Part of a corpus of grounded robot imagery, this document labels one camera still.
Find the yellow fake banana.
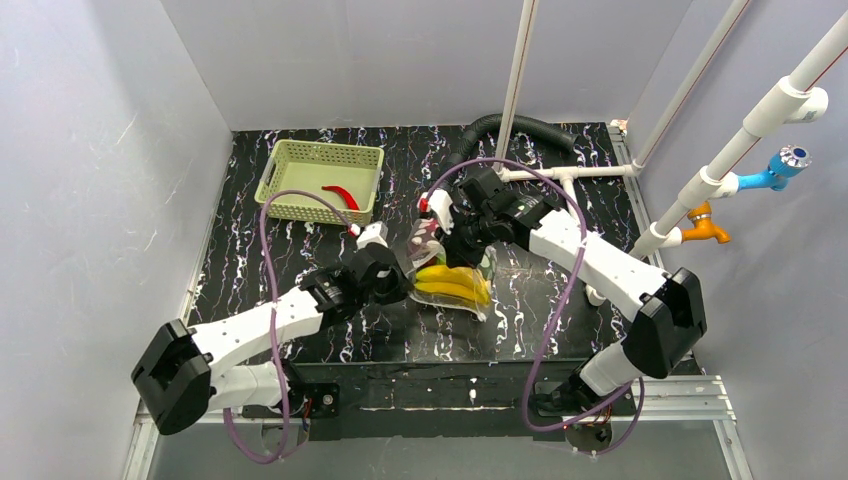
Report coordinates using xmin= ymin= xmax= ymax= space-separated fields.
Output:
xmin=414 ymin=265 xmax=491 ymax=307

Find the clear zip top bag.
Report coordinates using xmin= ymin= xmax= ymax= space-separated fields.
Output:
xmin=406 ymin=219 xmax=497 ymax=322

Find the red fake chili pepper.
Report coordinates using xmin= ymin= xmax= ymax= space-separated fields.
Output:
xmin=321 ymin=185 xmax=360 ymax=211

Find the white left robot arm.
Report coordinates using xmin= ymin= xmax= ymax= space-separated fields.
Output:
xmin=130 ymin=243 xmax=414 ymax=435

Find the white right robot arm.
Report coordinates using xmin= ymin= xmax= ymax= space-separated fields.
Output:
xmin=419 ymin=168 xmax=707 ymax=408

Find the green plastic basket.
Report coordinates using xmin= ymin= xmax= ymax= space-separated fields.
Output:
xmin=254 ymin=140 xmax=384 ymax=226

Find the orange tap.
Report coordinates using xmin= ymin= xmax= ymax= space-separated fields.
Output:
xmin=681 ymin=201 xmax=732 ymax=244

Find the blue tap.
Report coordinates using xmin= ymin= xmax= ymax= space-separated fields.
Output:
xmin=738 ymin=145 xmax=812 ymax=191

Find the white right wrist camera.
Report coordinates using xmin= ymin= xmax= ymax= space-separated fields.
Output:
xmin=418 ymin=188 xmax=454 ymax=234

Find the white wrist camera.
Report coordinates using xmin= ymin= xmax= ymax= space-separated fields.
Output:
xmin=418 ymin=188 xmax=454 ymax=234
xmin=349 ymin=221 xmax=388 ymax=250

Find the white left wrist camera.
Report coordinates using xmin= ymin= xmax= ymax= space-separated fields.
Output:
xmin=349 ymin=221 xmax=388 ymax=250

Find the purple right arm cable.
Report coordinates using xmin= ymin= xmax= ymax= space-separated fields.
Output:
xmin=423 ymin=157 xmax=645 ymax=457

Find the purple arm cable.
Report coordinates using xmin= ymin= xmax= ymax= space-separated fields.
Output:
xmin=423 ymin=157 xmax=645 ymax=457
xmin=221 ymin=189 xmax=362 ymax=465

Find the black corrugated hose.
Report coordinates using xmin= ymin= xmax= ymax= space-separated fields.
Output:
xmin=437 ymin=113 xmax=579 ymax=193

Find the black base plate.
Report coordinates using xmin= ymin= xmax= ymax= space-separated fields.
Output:
xmin=241 ymin=357 xmax=637 ymax=443

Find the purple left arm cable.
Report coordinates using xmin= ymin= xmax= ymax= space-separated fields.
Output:
xmin=221 ymin=189 xmax=362 ymax=465

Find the aluminium frame rail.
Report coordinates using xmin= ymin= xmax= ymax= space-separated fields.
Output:
xmin=123 ymin=370 xmax=752 ymax=479

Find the white PVC pipe frame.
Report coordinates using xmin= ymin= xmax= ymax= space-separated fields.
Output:
xmin=488 ymin=0 xmax=848 ymax=307

